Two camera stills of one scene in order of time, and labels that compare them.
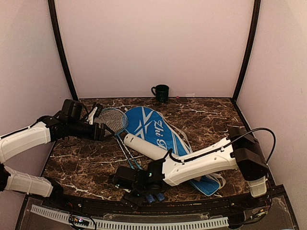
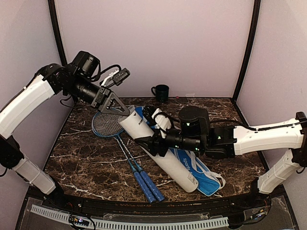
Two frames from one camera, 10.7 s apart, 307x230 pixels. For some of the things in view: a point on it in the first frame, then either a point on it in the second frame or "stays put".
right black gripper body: [128, 201] to [156, 142]
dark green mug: [161, 93] stays put
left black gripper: [100, 136] to [101, 96]
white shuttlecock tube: [144, 147] to [135, 127]
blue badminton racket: [116, 121] stays put
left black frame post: [53, 15] stays put
